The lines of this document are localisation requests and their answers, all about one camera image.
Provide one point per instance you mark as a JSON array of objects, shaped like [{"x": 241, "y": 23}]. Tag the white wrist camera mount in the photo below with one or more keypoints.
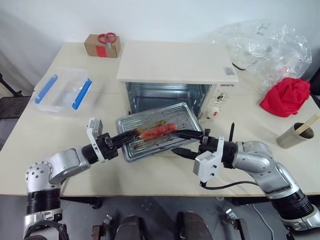
[
  {"x": 95, "y": 127},
  {"x": 206, "y": 162}
]

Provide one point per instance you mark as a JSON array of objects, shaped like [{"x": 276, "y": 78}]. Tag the black stand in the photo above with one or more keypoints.
[{"x": 7, "y": 87}]

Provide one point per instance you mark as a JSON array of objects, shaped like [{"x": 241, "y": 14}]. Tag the red sausage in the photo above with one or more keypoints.
[{"x": 157, "y": 131}]

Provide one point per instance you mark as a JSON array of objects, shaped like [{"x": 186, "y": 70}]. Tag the brown cardboard box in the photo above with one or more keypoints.
[{"x": 101, "y": 47}]

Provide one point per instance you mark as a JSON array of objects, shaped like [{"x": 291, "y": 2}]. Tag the clear plastic bag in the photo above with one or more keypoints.
[{"x": 270, "y": 50}]

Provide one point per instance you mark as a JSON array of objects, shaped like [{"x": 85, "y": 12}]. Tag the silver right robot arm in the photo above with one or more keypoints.
[{"x": 260, "y": 160}]

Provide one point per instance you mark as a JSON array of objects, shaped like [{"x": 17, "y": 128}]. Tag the silver metal baking tray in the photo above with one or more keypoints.
[{"x": 160, "y": 147}]

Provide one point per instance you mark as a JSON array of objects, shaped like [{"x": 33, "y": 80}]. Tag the cream toaster oven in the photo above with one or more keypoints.
[{"x": 175, "y": 60}]

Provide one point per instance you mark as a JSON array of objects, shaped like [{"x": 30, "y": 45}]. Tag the blue container clip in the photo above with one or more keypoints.
[
  {"x": 82, "y": 93},
  {"x": 46, "y": 88}
]

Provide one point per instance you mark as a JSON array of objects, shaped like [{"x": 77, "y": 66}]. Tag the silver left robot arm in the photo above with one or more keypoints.
[{"x": 60, "y": 162}]

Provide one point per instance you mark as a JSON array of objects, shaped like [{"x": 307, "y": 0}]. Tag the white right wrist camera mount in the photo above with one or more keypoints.
[{"x": 206, "y": 162}]

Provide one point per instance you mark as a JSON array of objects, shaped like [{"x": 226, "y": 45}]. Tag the clear plastic container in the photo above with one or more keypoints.
[{"x": 62, "y": 90}]

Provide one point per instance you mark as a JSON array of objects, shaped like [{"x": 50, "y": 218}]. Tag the metal cup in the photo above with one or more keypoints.
[{"x": 292, "y": 138}]

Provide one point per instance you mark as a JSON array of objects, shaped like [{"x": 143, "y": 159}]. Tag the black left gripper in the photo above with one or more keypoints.
[{"x": 109, "y": 148}]

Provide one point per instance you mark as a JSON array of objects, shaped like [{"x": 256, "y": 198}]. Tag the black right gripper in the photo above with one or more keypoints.
[{"x": 208, "y": 145}]

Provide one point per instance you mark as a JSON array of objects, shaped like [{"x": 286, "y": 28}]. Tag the cream oven knob red mark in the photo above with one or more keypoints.
[{"x": 213, "y": 111}]

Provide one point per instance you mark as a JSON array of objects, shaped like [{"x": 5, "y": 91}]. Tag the dark rounded shape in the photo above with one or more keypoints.
[
  {"x": 130, "y": 228},
  {"x": 193, "y": 226}
]

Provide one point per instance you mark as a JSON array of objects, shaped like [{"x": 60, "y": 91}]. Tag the red cloth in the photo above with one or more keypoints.
[{"x": 287, "y": 97}]

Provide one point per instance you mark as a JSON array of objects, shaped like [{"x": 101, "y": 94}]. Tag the wooden chopstick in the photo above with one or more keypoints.
[
  {"x": 308, "y": 122},
  {"x": 310, "y": 125}
]

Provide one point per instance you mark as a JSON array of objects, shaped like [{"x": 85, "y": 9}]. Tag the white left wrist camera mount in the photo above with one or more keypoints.
[{"x": 95, "y": 127}]

